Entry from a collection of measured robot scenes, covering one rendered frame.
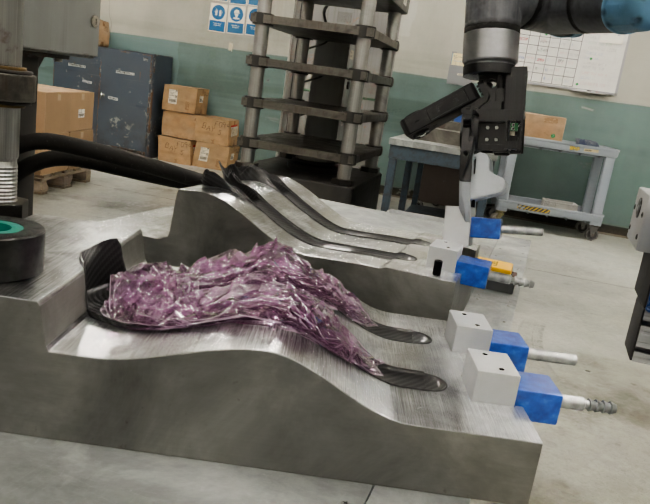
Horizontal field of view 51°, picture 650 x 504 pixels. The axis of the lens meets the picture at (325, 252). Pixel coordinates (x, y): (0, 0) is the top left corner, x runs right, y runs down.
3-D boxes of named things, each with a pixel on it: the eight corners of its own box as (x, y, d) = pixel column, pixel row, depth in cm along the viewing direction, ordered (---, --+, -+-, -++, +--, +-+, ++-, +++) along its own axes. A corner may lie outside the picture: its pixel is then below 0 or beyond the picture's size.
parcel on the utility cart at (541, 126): (554, 146, 669) (560, 116, 662) (560, 149, 638) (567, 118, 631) (511, 139, 673) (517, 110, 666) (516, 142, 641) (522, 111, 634)
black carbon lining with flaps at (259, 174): (431, 255, 100) (443, 192, 98) (409, 280, 85) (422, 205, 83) (219, 210, 110) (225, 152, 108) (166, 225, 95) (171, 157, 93)
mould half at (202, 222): (469, 299, 106) (486, 214, 103) (442, 353, 82) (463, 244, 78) (184, 235, 120) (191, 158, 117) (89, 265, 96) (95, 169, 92)
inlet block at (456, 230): (541, 250, 95) (545, 212, 95) (541, 252, 91) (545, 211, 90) (447, 243, 99) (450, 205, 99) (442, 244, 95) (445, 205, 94)
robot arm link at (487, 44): (460, 28, 91) (467, 43, 99) (458, 63, 91) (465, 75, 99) (519, 27, 89) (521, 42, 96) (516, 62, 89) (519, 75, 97)
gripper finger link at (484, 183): (501, 218, 89) (507, 150, 90) (455, 216, 90) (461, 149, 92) (503, 224, 91) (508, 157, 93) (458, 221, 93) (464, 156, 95)
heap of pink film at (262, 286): (376, 317, 73) (388, 246, 71) (386, 389, 56) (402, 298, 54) (135, 282, 73) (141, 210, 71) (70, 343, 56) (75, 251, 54)
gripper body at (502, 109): (520, 154, 89) (527, 60, 89) (454, 153, 92) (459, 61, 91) (522, 159, 97) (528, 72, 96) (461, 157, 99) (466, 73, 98)
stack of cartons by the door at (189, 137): (238, 170, 771) (246, 94, 751) (226, 172, 740) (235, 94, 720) (169, 157, 790) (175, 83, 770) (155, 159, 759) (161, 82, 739)
